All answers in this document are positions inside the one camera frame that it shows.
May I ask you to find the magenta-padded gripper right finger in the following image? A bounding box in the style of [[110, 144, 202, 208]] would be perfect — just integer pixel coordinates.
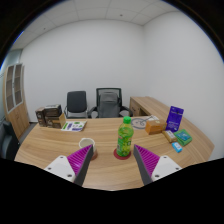
[[133, 144, 184, 185]]

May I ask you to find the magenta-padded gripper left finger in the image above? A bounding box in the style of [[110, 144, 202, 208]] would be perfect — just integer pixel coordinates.
[[43, 144, 95, 187]]

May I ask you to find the green drink bottle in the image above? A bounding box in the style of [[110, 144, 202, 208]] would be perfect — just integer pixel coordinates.
[[115, 115, 135, 158]]

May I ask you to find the small blue box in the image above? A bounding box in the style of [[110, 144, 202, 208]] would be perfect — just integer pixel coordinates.
[[171, 141, 184, 154]]

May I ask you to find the small tan box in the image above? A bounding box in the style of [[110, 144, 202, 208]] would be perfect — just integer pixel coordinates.
[[161, 129, 178, 144]]

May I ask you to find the green flat box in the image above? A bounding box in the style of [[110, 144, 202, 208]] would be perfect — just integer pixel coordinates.
[[173, 128, 193, 147]]

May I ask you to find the white and pink cup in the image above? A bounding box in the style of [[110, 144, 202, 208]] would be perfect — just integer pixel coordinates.
[[78, 137, 99, 161]]

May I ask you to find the orange-brown cardboard box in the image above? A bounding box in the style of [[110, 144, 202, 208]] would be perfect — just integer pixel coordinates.
[[144, 119, 168, 136]]

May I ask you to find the white printed leaflet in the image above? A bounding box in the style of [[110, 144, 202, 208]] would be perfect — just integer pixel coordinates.
[[60, 120, 88, 132]]

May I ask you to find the purple standing package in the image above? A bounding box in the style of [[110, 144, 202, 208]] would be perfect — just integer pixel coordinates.
[[165, 105, 185, 133]]

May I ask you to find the flat round red coaster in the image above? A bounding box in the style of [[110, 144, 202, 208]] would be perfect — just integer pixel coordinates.
[[113, 148, 132, 161]]

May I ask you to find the small dark brown box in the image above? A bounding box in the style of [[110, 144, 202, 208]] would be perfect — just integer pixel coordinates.
[[35, 107, 47, 127]]

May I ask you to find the dark printed box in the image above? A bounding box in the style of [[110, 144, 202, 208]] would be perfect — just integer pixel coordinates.
[[43, 104, 63, 118]]

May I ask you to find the dark sofa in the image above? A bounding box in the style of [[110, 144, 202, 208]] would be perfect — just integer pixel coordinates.
[[0, 120, 21, 160]]

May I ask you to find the wooden side desk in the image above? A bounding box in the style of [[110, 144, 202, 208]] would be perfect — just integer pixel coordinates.
[[129, 96, 171, 118]]

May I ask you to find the black office chair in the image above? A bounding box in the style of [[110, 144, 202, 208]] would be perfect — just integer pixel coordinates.
[[63, 90, 89, 119]]

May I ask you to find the wooden shelf unit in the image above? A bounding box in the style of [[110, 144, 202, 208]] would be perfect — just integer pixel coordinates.
[[3, 63, 30, 139]]

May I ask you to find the grey mesh office chair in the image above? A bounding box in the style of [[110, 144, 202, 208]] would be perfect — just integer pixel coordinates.
[[88, 87, 134, 119]]

